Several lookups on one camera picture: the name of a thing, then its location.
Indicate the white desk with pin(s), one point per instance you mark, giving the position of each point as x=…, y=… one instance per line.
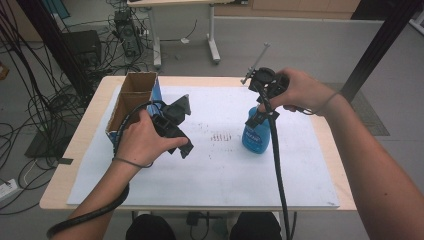
x=213, y=43

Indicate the person's left hand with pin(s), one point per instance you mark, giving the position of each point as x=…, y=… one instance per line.
x=140, y=140

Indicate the black tape strip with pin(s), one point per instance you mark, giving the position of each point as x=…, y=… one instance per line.
x=65, y=161

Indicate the blue plastic bottle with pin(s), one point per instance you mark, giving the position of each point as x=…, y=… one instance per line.
x=255, y=140

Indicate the black metal post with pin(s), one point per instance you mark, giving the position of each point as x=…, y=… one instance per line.
x=376, y=46
x=56, y=50

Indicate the thin band on right wrist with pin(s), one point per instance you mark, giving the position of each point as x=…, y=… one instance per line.
x=330, y=99

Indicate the person's right leg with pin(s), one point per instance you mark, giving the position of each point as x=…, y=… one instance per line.
x=255, y=226

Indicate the white power strip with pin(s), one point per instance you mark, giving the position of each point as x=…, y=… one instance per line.
x=7, y=189

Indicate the grey floor mat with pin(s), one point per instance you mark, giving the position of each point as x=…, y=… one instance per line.
x=370, y=116

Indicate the black box-shaped device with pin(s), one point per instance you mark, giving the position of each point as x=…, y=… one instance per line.
x=83, y=46

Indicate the light wooden table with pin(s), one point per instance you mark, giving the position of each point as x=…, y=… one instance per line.
x=200, y=81

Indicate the blue cardboard box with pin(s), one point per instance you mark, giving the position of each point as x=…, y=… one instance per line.
x=133, y=106

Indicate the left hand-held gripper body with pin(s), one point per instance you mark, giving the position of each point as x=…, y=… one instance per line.
x=173, y=113

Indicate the person's leg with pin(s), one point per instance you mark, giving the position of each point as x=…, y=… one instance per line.
x=255, y=226
x=150, y=228

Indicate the thin band on wrist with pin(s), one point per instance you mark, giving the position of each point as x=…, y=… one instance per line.
x=330, y=99
x=130, y=163

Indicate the white paper sheet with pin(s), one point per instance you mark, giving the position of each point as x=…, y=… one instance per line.
x=216, y=176

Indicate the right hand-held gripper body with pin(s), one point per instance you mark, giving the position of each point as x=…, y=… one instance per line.
x=268, y=81

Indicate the person's right hand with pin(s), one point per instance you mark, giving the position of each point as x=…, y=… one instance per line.
x=303, y=91

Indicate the thin band on left wrist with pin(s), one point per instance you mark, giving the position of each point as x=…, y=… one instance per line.
x=130, y=163

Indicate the black computer tower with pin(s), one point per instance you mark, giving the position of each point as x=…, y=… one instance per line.
x=128, y=36

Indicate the person's left leg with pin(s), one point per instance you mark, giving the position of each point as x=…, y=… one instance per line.
x=150, y=228

